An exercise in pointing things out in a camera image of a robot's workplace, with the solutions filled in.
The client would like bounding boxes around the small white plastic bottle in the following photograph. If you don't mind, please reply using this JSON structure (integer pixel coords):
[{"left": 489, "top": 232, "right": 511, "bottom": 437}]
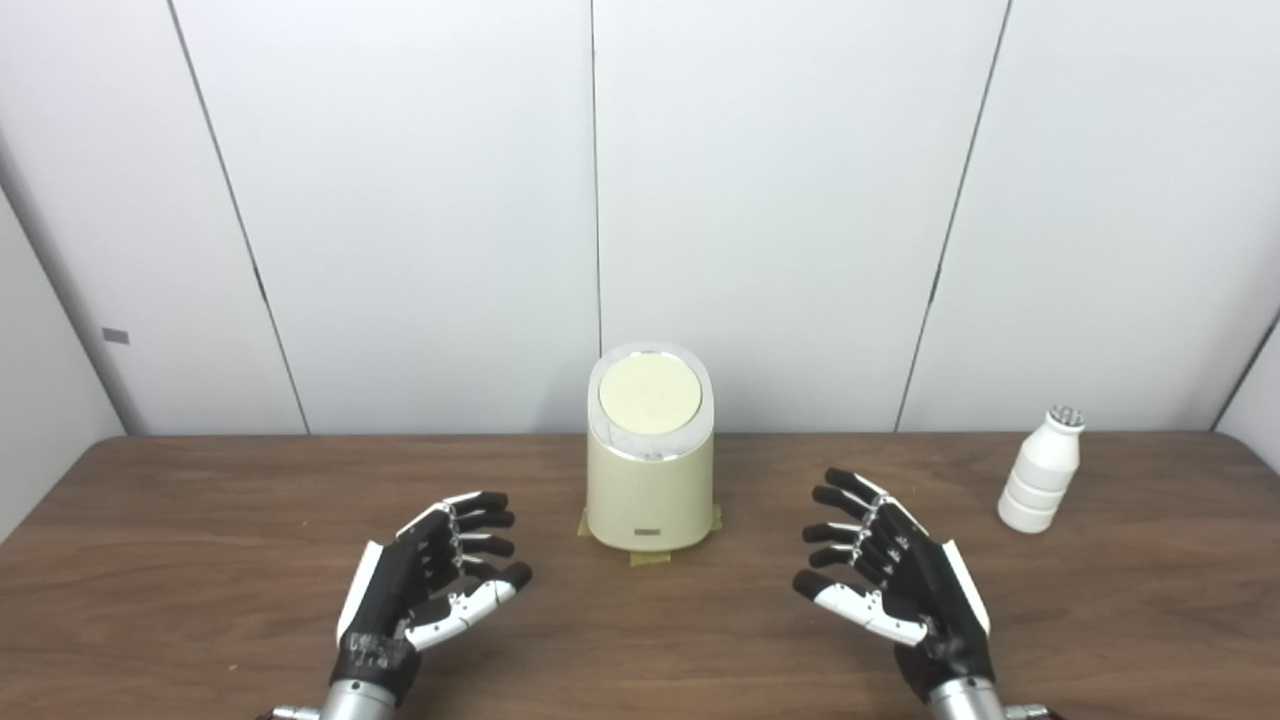
[{"left": 997, "top": 406, "right": 1087, "bottom": 535}]

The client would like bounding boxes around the cream-colored cylindrical bin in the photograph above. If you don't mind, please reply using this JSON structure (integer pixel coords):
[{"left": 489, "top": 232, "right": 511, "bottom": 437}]
[{"left": 585, "top": 343, "right": 716, "bottom": 553}]

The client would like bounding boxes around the black and white right hand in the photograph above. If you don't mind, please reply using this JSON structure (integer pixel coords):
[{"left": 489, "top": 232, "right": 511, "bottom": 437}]
[{"left": 793, "top": 467, "right": 996, "bottom": 701}]

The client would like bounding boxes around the black and white left hand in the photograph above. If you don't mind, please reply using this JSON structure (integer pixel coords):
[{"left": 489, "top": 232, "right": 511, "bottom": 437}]
[{"left": 332, "top": 490, "right": 534, "bottom": 701}]

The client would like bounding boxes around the round cream bin lid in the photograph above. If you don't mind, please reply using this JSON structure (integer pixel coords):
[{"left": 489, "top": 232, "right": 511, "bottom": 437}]
[{"left": 598, "top": 352, "right": 704, "bottom": 436}]

